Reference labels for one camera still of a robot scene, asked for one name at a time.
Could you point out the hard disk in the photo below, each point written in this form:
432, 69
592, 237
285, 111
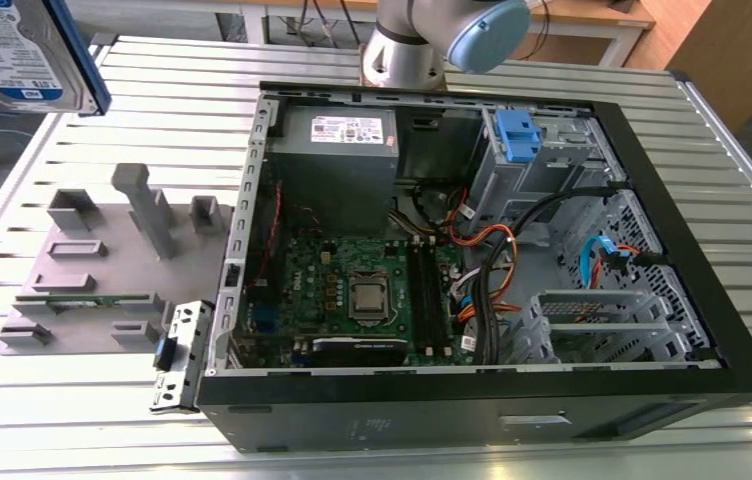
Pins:
15, 50

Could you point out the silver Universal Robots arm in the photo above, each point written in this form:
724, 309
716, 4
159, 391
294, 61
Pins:
402, 55

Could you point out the metal disk bay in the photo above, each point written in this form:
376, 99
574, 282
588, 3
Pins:
616, 327

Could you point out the CPU socket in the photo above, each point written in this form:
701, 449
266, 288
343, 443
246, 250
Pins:
370, 276

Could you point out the silver CPU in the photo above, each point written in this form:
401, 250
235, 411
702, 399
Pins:
369, 297

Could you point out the green motherboard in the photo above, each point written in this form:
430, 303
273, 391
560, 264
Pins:
309, 280

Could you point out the black RAM slot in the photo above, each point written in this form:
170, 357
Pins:
437, 295
420, 295

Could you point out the grey power supply unit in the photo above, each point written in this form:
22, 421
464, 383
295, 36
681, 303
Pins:
335, 170

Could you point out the black graphics card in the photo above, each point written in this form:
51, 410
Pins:
362, 352

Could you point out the metal drive cage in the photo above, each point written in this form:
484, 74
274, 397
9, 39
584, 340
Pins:
536, 180

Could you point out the blue drive cage latch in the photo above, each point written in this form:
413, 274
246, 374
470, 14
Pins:
516, 135

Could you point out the black open PC case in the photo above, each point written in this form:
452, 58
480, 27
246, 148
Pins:
416, 415

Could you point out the blue port connector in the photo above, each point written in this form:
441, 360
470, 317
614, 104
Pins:
165, 355

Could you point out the grey parts rack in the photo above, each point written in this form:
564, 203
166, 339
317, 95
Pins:
115, 270

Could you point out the green RAM stick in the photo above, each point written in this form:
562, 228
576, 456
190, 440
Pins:
109, 300

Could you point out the wooden cabinet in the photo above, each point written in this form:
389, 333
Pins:
736, 60

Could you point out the metal expansion slot bracket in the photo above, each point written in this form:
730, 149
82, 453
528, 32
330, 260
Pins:
189, 350

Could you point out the wooden desk white frame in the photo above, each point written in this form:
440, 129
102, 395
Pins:
589, 15

